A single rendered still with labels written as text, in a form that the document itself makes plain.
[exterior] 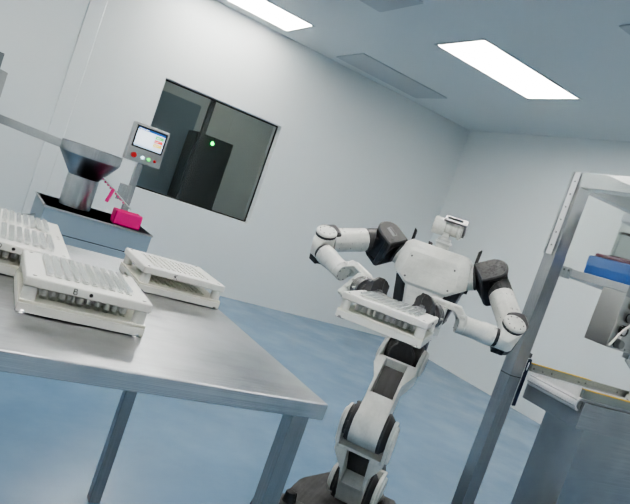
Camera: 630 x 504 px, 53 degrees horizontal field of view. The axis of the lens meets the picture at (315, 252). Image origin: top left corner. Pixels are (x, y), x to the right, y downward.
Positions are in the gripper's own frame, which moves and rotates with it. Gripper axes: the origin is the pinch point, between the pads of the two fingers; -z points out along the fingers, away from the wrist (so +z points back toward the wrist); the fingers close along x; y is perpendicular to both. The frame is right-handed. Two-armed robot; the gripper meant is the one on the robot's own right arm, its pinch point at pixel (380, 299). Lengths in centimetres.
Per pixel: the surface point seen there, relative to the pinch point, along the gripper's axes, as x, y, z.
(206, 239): 39, 2, 509
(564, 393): 13, -90, 18
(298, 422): 24, 32, -59
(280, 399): 20, 39, -63
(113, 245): 36, 83, 206
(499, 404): 27, -79, 38
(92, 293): 13, 78, -51
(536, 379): 13, -87, 33
